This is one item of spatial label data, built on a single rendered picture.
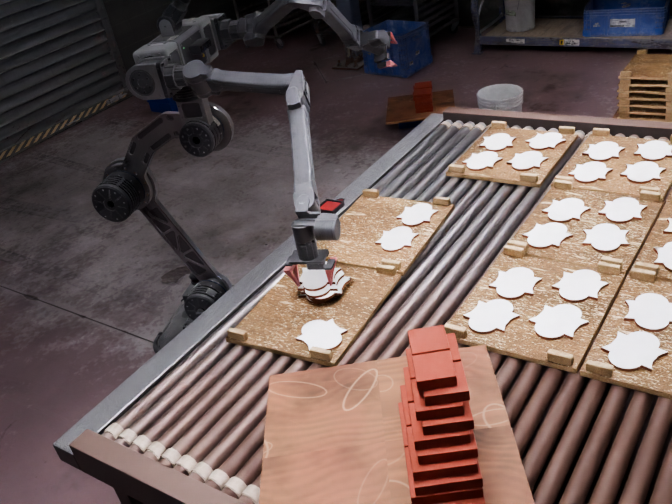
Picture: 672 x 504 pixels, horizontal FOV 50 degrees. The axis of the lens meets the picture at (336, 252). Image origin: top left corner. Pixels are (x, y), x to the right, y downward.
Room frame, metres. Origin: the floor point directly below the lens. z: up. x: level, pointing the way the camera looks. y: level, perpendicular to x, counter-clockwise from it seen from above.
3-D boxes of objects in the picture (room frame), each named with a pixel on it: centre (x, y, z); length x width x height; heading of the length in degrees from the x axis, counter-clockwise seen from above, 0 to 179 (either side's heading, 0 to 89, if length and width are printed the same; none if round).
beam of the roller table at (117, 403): (2.14, 0.09, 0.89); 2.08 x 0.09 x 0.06; 141
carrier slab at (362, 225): (2.03, -0.16, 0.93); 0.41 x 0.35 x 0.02; 145
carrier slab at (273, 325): (1.69, 0.09, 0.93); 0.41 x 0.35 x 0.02; 145
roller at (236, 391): (1.97, -0.12, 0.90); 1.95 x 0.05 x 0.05; 141
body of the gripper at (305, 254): (1.72, 0.08, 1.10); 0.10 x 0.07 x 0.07; 71
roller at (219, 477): (1.87, -0.23, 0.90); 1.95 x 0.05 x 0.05; 141
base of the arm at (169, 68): (2.40, 0.40, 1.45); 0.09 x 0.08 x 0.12; 160
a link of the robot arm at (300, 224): (1.71, 0.07, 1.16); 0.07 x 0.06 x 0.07; 70
